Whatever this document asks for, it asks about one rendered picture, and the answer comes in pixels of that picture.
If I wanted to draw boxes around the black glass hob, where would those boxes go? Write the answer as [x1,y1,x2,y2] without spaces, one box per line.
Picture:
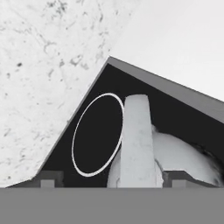
[34,55,224,189]

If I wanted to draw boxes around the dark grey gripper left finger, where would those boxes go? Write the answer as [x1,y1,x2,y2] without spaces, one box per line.
[7,170,65,189]

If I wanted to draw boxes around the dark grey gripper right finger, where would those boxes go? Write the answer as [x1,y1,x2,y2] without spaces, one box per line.
[162,170,220,189]

